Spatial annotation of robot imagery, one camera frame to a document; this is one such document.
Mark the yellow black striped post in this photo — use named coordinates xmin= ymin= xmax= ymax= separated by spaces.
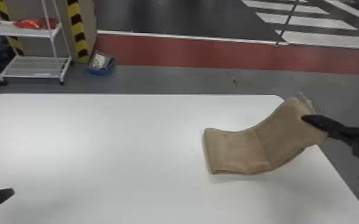
xmin=0 ymin=0 xmax=26 ymax=57
xmin=66 ymin=0 xmax=91 ymax=64

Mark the blue basket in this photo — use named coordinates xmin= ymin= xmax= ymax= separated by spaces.
xmin=86 ymin=51 xmax=116 ymax=76

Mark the beige towel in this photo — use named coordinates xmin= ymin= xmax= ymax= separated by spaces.
xmin=203 ymin=95 xmax=330 ymax=175

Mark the red snack packet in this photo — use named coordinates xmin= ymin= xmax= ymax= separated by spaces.
xmin=13 ymin=19 xmax=41 ymax=30

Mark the white shelf trolley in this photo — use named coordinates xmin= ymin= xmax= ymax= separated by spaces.
xmin=0 ymin=0 xmax=73 ymax=86

